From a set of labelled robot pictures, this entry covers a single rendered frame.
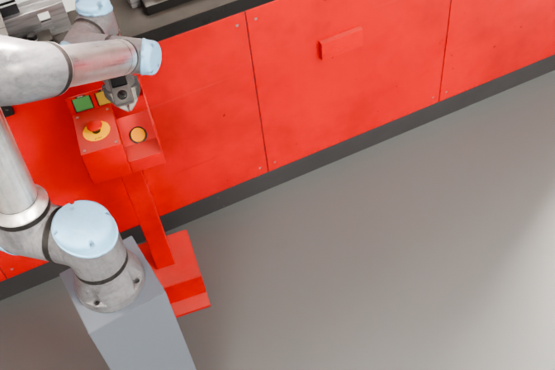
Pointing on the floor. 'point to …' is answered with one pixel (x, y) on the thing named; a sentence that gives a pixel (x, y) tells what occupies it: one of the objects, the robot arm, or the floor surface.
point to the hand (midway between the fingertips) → (129, 109)
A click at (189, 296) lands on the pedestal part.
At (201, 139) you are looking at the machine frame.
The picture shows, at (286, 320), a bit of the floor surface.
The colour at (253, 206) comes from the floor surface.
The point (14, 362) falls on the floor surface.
